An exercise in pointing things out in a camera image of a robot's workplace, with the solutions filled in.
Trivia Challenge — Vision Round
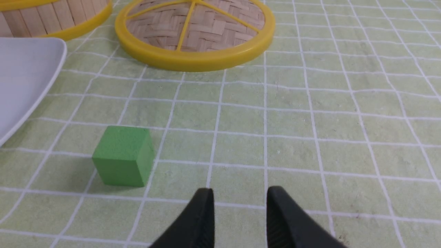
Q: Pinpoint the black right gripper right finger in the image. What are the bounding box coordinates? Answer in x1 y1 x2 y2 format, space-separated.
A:
267 186 345 248

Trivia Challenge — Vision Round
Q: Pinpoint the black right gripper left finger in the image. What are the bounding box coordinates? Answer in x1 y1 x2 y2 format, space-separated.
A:
150 188 215 248

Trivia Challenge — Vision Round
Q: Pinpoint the white square plate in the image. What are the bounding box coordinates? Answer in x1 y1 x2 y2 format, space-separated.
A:
0 37 67 145

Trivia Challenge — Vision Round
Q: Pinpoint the green wooden cube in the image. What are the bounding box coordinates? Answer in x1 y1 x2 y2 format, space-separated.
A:
92 125 155 187

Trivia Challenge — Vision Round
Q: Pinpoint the green checkered tablecloth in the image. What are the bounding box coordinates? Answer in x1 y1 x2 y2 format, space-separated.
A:
0 0 441 248

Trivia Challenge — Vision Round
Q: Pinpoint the yellow-rimmed bamboo steamer lid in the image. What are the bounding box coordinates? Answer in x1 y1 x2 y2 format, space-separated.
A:
115 0 276 72

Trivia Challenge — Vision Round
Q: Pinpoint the yellow-rimmed bamboo steamer basket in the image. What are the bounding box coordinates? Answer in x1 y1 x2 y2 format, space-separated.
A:
0 0 113 41

